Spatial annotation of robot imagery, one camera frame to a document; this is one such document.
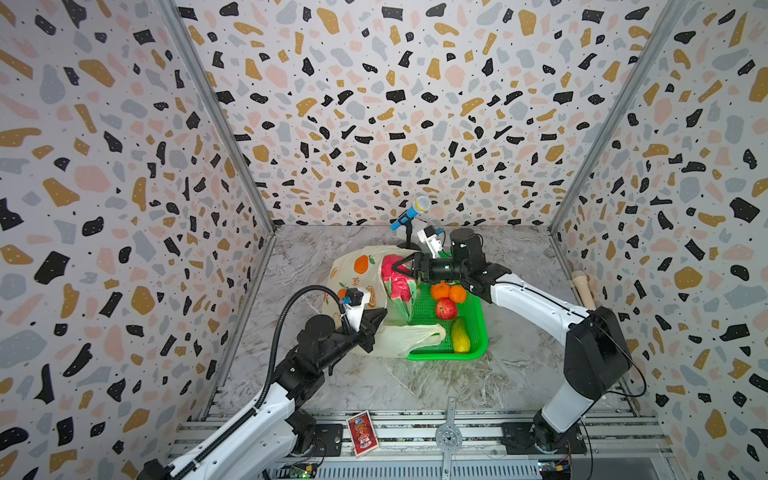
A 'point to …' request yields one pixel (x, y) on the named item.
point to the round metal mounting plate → (448, 438)
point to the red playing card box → (362, 433)
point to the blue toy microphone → (420, 205)
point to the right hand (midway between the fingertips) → (396, 265)
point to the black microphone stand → (409, 244)
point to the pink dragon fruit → (400, 286)
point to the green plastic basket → (424, 311)
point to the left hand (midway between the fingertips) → (386, 309)
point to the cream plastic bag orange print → (360, 267)
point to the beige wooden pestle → (583, 286)
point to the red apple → (446, 309)
